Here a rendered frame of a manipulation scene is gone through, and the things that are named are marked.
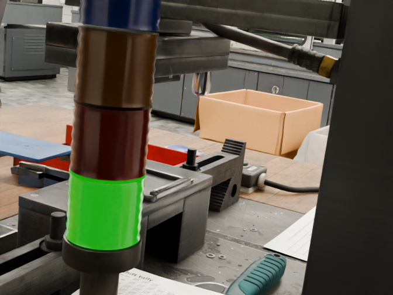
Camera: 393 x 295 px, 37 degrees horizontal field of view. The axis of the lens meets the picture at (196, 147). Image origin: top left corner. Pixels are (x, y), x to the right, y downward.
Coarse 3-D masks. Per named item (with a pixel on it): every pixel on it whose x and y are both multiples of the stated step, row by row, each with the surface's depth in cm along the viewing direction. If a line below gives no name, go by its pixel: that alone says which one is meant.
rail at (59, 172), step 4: (48, 168) 61; (52, 168) 61; (44, 172) 61; (48, 172) 61; (52, 172) 61; (56, 172) 60; (60, 172) 60; (64, 172) 60; (68, 172) 60; (44, 176) 61; (52, 176) 61; (56, 176) 60; (60, 176) 60; (64, 176) 60; (68, 176) 60; (44, 180) 61; (48, 180) 61; (52, 180) 61; (64, 180) 60; (44, 184) 61; (48, 184) 61; (52, 184) 61; (144, 196) 56; (148, 196) 56; (152, 196) 56; (148, 200) 56; (152, 200) 55
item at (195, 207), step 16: (208, 192) 66; (176, 208) 60; (192, 208) 63; (208, 208) 67; (32, 224) 53; (48, 224) 52; (144, 224) 55; (160, 224) 63; (176, 224) 62; (192, 224) 64; (32, 240) 53; (144, 240) 55; (160, 240) 63; (176, 240) 62; (192, 240) 65; (160, 256) 64; (176, 256) 63; (64, 288) 52
